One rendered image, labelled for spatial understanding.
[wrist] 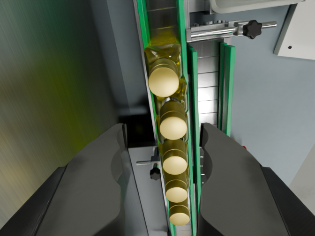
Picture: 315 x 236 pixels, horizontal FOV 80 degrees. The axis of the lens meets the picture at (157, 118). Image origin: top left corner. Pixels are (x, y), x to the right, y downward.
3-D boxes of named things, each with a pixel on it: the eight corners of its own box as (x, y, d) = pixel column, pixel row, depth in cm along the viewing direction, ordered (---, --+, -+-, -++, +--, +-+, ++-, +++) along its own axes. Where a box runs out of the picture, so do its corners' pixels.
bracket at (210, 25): (187, 23, 49) (190, 24, 42) (224, 18, 48) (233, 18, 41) (187, 38, 50) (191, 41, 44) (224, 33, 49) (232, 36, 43)
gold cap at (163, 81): (149, 58, 23) (146, 66, 20) (178, 58, 23) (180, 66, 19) (150, 85, 25) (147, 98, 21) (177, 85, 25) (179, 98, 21)
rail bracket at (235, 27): (182, 25, 43) (188, 28, 31) (259, 15, 41) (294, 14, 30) (183, 40, 44) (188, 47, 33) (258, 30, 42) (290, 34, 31)
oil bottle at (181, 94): (156, 61, 47) (150, 90, 28) (179, 59, 46) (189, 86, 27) (159, 83, 49) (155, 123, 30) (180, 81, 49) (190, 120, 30)
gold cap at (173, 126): (158, 102, 26) (156, 117, 22) (183, 99, 26) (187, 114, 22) (161, 124, 28) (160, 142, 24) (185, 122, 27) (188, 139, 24)
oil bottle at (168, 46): (151, 36, 44) (140, 50, 25) (175, 33, 44) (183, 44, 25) (154, 61, 47) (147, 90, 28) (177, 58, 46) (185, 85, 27)
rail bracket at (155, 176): (138, 141, 59) (131, 172, 47) (161, 139, 58) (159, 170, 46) (140, 151, 60) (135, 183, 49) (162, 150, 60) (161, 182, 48)
